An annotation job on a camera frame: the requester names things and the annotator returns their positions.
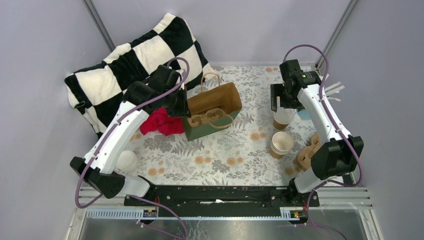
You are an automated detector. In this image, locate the blue cup of straws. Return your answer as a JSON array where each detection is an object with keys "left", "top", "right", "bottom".
[{"left": 297, "top": 81, "right": 345, "bottom": 121}]

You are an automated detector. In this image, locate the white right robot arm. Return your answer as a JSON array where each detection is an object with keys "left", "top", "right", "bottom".
[{"left": 270, "top": 59, "right": 364, "bottom": 206}]

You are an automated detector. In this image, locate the stack of brown paper cups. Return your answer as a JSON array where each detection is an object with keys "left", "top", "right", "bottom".
[{"left": 269, "top": 131, "right": 294, "bottom": 159}]

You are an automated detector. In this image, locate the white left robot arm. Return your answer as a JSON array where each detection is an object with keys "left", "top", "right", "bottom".
[{"left": 70, "top": 65, "right": 190, "bottom": 206}]

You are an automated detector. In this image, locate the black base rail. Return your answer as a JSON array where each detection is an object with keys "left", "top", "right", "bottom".
[{"left": 124, "top": 185, "right": 309, "bottom": 218}]

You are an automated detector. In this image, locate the brown paper coffee cup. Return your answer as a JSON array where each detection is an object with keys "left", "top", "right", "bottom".
[{"left": 273, "top": 107, "right": 295, "bottom": 131}]

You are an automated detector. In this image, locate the red cloth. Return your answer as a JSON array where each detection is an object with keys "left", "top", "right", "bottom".
[{"left": 139, "top": 108, "right": 184, "bottom": 136}]

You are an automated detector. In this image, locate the brown pulp cup carrier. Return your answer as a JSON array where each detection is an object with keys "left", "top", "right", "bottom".
[{"left": 187, "top": 108, "right": 226, "bottom": 127}]

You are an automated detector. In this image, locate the green paper bag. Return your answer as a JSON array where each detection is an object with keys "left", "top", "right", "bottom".
[{"left": 182, "top": 72, "right": 242, "bottom": 141}]

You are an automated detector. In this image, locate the black white checkered pillow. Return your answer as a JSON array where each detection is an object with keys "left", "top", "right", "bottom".
[{"left": 64, "top": 13, "right": 214, "bottom": 137}]

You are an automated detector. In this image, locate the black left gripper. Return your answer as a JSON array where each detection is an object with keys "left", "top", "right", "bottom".
[{"left": 162, "top": 85, "right": 192, "bottom": 117}]

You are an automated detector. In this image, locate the floral patterned table mat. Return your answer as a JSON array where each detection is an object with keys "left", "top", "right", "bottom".
[{"left": 126, "top": 66, "right": 316, "bottom": 186}]

